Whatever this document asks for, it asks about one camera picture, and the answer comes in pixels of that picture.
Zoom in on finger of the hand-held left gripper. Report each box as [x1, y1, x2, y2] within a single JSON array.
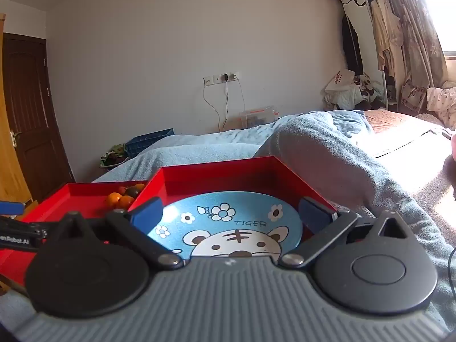
[[0, 201, 38, 218]]

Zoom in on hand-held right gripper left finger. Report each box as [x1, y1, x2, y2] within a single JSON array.
[[46, 197, 185, 270]]

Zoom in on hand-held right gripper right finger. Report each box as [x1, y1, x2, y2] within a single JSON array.
[[278, 197, 414, 268]]

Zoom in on red tray holding fruit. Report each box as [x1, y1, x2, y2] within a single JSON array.
[[0, 182, 155, 287]]

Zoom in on blue tiger print plate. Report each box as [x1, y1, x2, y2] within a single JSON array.
[[147, 191, 303, 259]]

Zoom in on red tray holding plate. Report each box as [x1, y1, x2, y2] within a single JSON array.
[[130, 156, 360, 255]]

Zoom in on grey blue blanket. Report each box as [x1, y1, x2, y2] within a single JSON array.
[[91, 110, 456, 332]]

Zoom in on white laundry basket with clothes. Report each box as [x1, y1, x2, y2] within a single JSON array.
[[99, 144, 129, 169]]

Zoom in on blue plastic crate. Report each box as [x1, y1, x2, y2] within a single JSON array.
[[125, 128, 175, 159]]

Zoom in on dark brown door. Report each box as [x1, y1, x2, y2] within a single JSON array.
[[2, 33, 75, 200]]

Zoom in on clear plastic storage box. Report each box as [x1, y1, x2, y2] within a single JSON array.
[[239, 106, 280, 129]]

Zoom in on brown bed sheet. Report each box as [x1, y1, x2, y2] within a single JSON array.
[[356, 110, 456, 229]]

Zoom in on pile of clothes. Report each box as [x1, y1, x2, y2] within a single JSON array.
[[323, 75, 384, 112]]

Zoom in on white shopping bag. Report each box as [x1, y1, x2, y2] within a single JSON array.
[[325, 69, 355, 94]]

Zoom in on white clothes rack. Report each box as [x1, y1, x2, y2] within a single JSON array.
[[338, 0, 392, 112]]

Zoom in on floral pillow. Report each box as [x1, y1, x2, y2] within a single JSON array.
[[427, 86, 456, 129]]

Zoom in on black hanging garment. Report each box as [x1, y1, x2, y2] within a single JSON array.
[[342, 16, 364, 76]]

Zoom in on beige hanging garments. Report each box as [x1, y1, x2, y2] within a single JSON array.
[[369, 0, 406, 77]]

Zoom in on floral curtain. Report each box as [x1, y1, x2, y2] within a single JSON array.
[[388, 0, 448, 115]]

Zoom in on thin white cable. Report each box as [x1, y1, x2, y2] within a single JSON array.
[[203, 78, 221, 133]]

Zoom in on white wall outlet strip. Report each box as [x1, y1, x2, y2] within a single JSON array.
[[203, 72, 240, 86]]

